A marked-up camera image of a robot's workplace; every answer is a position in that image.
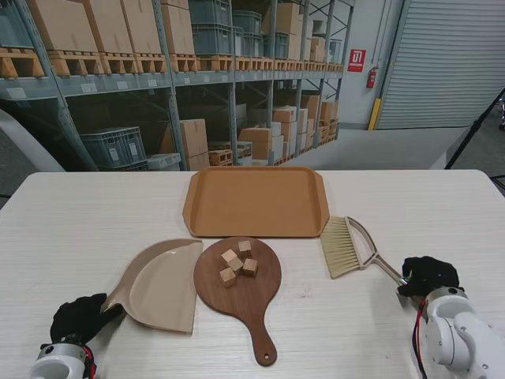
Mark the red fire extinguisher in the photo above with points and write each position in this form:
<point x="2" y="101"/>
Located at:
<point x="371" y="78"/>

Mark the yellow post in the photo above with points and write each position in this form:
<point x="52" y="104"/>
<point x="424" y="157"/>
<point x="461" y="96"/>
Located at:
<point x="375" y="114"/>

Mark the orange wooden pallet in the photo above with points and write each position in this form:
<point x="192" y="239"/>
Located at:
<point x="220" y="158"/>

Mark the round dark wooden cutting board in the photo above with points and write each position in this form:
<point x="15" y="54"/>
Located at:
<point x="236" y="304"/>

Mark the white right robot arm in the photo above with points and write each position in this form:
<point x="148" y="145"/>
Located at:
<point x="457" y="331"/>

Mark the grey metal shelving rack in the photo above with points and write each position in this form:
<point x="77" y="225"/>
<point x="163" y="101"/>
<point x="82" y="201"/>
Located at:
<point x="173" y="79"/>

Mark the white curved panel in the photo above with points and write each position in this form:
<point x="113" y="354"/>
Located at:
<point x="27" y="142"/>

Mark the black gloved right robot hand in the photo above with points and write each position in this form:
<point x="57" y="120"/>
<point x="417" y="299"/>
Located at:
<point x="434" y="274"/>

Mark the black tripod leg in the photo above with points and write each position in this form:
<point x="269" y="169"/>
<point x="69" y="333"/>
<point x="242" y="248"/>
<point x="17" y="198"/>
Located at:
<point x="473" y="130"/>

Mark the red wall sign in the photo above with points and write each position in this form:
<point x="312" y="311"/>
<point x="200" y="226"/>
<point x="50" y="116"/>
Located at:
<point x="356" y="60"/>

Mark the grey plastic crate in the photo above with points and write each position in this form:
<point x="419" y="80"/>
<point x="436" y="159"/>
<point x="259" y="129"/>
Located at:
<point x="110" y="148"/>

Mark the stacked grey plastic crates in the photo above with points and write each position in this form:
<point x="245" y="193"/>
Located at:
<point x="211" y="31"/>

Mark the small wood block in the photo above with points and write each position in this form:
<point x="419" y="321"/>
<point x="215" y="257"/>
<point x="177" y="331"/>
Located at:
<point x="228" y="275"/>
<point x="237" y="264"/>
<point x="249" y="267"/>
<point x="228" y="256"/>
<point x="245" y="246"/>

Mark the cardboard box with tape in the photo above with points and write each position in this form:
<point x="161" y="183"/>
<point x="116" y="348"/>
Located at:
<point x="194" y="144"/>

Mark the orange-brown plastic tray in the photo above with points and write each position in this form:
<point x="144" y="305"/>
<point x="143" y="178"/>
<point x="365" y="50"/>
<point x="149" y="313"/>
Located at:
<point x="256" y="201"/>

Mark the low cardboard box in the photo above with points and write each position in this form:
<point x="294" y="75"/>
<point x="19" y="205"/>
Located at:
<point x="256" y="142"/>

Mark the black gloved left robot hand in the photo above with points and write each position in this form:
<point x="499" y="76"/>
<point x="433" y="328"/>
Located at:
<point x="79" y="320"/>

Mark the white plastic crate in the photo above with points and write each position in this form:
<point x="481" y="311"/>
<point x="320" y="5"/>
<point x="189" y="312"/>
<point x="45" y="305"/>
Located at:
<point x="163" y="162"/>

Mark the large cardboard box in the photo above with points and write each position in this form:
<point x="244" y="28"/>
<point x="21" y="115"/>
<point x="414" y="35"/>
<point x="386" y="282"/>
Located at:
<point x="110" y="25"/>
<point x="63" y="23"/>
<point x="142" y="25"/>

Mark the tall cardboard box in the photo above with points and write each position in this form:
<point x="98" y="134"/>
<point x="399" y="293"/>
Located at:
<point x="177" y="31"/>

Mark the grey roller shutter door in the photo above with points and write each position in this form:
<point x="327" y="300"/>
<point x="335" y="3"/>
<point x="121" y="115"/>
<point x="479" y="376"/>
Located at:
<point x="446" y="63"/>

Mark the beige plastic dustpan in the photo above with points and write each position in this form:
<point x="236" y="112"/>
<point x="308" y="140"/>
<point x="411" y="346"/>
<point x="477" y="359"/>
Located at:
<point x="165" y="288"/>

